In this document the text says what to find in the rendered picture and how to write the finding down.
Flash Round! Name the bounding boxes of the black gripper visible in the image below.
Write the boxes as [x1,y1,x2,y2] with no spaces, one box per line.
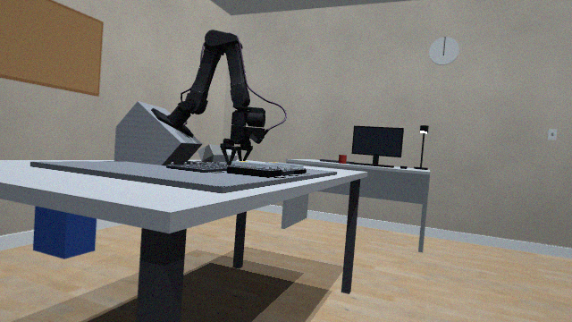
[220,124,253,165]

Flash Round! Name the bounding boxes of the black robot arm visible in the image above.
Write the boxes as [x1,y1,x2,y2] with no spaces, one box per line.
[151,30,265,144]

